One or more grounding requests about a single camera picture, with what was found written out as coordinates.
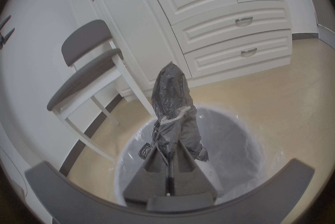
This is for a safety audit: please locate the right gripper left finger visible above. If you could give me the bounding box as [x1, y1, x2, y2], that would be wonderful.
[124, 144, 170, 204]

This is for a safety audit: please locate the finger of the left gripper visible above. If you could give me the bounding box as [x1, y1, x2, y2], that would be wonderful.
[1, 28, 15, 49]
[0, 15, 12, 31]

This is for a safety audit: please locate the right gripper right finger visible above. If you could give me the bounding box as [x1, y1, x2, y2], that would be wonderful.
[169, 137, 218, 202]

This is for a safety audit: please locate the clear plastic bag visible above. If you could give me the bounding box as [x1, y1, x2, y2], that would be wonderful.
[109, 103, 287, 208]

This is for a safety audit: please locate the black plastic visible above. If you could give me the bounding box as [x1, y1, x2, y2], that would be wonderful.
[138, 62, 209, 164]

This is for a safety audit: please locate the white trash bin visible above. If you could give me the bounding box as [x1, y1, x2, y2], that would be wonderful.
[114, 104, 265, 208]

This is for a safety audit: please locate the white chair with grey seat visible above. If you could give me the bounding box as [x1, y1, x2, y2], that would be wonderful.
[47, 19, 158, 164]

